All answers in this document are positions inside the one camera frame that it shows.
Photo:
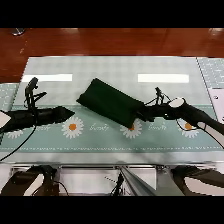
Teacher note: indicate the silver frame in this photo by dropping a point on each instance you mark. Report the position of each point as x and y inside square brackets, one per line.
[140, 186]

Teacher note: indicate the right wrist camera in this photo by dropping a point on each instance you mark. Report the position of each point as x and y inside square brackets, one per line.
[159, 95]

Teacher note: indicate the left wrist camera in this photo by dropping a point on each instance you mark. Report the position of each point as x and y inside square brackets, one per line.
[31, 85]

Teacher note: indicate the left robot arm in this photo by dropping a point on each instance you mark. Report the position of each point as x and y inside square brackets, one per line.
[16, 118]

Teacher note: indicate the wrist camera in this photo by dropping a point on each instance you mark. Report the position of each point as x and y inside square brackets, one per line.
[31, 85]
[159, 95]

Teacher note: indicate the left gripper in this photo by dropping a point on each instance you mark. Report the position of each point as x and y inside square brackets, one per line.
[55, 115]

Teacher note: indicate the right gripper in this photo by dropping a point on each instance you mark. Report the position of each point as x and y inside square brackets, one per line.
[151, 112]

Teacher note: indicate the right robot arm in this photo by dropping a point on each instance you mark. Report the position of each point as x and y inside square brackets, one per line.
[196, 115]

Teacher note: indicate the dark green garment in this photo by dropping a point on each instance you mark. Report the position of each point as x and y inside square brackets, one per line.
[110, 101]

